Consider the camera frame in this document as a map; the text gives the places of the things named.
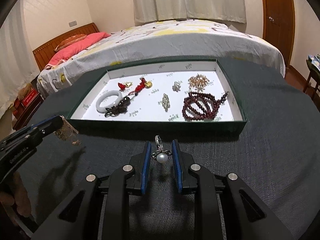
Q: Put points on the dark wooden nightstand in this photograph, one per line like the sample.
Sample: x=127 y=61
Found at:
x=28 y=112

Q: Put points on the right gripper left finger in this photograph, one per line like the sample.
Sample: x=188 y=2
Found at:
x=141 y=163

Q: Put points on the dark grey table cloth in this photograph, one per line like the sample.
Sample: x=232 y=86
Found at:
x=276 y=154

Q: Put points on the orange patterned pillow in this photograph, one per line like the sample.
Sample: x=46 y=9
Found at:
x=71 y=40

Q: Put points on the pink pillow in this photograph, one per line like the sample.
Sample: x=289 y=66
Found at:
x=66 y=53

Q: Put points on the wooden headboard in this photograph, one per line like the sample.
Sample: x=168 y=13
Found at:
x=45 y=52

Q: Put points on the clothes pile on chair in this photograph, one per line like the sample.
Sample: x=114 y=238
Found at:
x=313 y=66

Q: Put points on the wall socket plate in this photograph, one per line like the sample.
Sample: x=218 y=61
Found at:
x=72 y=24

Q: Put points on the white jade bangle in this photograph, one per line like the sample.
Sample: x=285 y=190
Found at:
x=108 y=100

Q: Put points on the small gold red charm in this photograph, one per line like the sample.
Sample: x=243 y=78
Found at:
x=125 y=85

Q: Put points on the brown wooden door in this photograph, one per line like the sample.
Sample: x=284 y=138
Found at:
x=279 y=26

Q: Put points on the dark red bead mala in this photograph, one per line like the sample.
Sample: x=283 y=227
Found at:
x=201 y=106

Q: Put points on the green jewelry tray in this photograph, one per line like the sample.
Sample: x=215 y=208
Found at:
x=195 y=75

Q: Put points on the red box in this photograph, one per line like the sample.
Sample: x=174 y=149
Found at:
x=29 y=97

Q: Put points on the left hand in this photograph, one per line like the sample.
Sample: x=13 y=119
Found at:
x=16 y=193

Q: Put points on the brown plush toy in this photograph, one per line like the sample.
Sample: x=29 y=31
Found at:
x=22 y=93

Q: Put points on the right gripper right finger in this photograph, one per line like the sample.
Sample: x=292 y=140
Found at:
x=182 y=161

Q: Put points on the white curtain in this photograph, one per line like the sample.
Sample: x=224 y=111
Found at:
x=147 y=11

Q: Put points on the silver bead earring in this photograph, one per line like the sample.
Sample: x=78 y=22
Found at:
x=165 y=102

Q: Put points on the small silver earring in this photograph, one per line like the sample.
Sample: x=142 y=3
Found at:
x=176 y=86

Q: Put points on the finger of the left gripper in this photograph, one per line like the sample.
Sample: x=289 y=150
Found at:
x=48 y=126

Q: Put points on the red knot gold charm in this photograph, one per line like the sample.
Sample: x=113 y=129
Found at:
x=143 y=84

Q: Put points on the black gourd pendant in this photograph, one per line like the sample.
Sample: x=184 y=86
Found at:
x=120 y=108

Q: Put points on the bed with patterned sheet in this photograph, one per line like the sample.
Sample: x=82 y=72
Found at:
x=161 y=39

